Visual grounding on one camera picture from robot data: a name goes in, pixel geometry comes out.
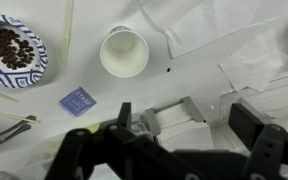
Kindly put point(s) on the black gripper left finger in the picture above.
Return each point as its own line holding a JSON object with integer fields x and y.
{"x": 84, "y": 156}

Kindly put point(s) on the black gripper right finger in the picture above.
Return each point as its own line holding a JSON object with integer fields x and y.
{"x": 270, "y": 146}

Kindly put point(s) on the dark coffee beans pile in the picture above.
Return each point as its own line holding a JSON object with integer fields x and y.
{"x": 7, "y": 46}

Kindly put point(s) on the small patterned paper cup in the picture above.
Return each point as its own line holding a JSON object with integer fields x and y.
{"x": 124, "y": 53}

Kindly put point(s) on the stray dark coffee bean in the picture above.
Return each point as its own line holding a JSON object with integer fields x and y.
{"x": 168, "y": 70}

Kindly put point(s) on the white folded paper towel stack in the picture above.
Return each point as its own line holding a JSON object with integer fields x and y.
{"x": 280, "y": 100}

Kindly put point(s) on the blue tea bag packet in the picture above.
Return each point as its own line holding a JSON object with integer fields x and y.
{"x": 77, "y": 101}

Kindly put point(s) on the clear acrylic holder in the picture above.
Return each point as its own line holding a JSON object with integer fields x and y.
{"x": 225, "y": 103}

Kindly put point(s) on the white paper napkin sheet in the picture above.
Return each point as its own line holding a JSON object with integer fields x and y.
{"x": 254, "y": 63}

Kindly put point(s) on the wooden chopstick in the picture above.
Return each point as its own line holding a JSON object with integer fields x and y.
{"x": 7, "y": 115}
{"x": 0, "y": 94}

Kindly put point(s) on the white cardboard box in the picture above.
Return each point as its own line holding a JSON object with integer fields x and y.
{"x": 184, "y": 130}

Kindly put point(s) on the large white paper sheet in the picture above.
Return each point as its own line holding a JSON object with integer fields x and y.
{"x": 197, "y": 23}

